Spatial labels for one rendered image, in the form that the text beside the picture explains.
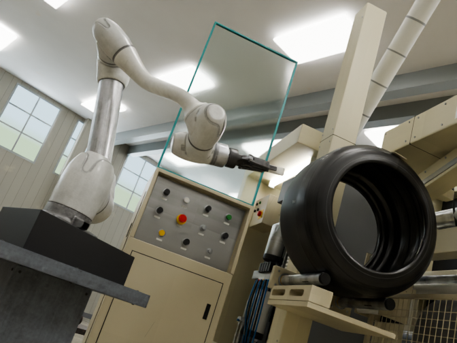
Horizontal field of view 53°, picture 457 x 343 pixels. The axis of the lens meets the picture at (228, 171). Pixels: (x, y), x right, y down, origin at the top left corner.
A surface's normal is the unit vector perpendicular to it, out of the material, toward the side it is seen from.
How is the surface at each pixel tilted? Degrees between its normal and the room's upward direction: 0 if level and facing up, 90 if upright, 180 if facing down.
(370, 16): 90
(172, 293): 90
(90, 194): 91
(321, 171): 77
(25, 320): 90
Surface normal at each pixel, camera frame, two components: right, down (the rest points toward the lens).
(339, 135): 0.30, -0.24
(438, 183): -0.19, 0.77
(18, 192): 0.68, -0.04
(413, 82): -0.66, -0.45
